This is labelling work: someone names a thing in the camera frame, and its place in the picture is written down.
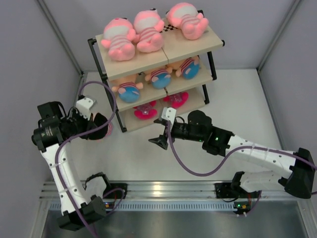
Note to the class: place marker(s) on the white slotted cable duct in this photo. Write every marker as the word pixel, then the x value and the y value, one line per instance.
pixel 179 206

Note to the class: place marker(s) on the right aluminium frame post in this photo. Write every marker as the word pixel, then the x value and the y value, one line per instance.
pixel 291 11

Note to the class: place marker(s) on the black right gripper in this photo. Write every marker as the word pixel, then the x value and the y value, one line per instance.
pixel 161 141

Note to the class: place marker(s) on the beige three-tier shelf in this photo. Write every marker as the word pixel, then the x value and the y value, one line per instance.
pixel 175 48

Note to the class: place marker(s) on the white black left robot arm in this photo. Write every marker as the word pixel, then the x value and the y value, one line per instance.
pixel 80 205

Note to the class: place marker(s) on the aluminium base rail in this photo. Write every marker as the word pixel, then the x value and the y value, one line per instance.
pixel 201 190

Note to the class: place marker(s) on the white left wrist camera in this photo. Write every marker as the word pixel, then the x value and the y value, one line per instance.
pixel 84 105

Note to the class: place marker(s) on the blue pants boy plush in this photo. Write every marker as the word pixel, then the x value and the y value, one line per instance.
pixel 187 68
pixel 127 88
pixel 159 77

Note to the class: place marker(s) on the pink striped plush toy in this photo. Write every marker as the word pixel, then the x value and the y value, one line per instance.
pixel 118 38
pixel 148 26
pixel 186 17

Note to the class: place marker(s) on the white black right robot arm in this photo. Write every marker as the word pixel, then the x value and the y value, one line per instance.
pixel 293 172

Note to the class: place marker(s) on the magenta legs doll plush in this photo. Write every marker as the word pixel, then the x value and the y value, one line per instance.
pixel 177 100
pixel 145 111

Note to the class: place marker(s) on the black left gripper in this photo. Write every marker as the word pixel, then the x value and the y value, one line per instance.
pixel 88 125

